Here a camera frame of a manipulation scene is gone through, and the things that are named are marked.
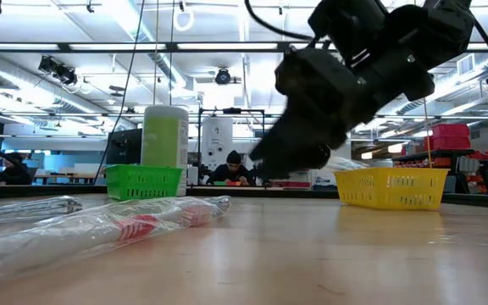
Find black hanging cable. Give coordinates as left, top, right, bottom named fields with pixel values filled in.
left=93, top=0, right=146, bottom=186

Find black overhead frame bar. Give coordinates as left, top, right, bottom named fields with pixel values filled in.
left=0, top=41, right=488, bottom=53

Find yellow plastic basket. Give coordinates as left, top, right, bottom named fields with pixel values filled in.
left=334, top=167, right=451, bottom=212

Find dark storage shelf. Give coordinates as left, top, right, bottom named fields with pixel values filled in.
left=391, top=147, right=476, bottom=194

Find person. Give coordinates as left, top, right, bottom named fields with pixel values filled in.
left=0, top=152, right=33, bottom=186
left=205, top=150, right=256, bottom=187

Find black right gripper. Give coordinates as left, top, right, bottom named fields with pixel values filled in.
left=250, top=46, right=376, bottom=179

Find thin hanging cord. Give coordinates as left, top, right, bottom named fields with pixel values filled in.
left=423, top=99, right=434, bottom=169

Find silver ventilation duct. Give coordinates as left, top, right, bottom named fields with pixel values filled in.
left=0, top=57, right=97, bottom=115

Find red storage bin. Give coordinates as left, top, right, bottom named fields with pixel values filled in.
left=432, top=123, right=470, bottom=139
left=424, top=136, right=472, bottom=151

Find wrapped red toothbrush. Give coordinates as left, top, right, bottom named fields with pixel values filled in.
left=0, top=195, right=231, bottom=289

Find white column with signs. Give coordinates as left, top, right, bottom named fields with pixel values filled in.
left=201, top=116, right=234, bottom=170

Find black metal frame stand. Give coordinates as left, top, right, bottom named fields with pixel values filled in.
left=196, top=107, right=267, bottom=187

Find green wipes canister white lid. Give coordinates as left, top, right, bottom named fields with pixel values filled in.
left=141, top=104, right=190, bottom=198

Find black monitor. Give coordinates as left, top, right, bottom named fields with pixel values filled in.
left=106, top=128, right=143, bottom=166

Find green plastic basket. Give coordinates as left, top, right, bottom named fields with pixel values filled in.
left=103, top=164, right=185, bottom=201

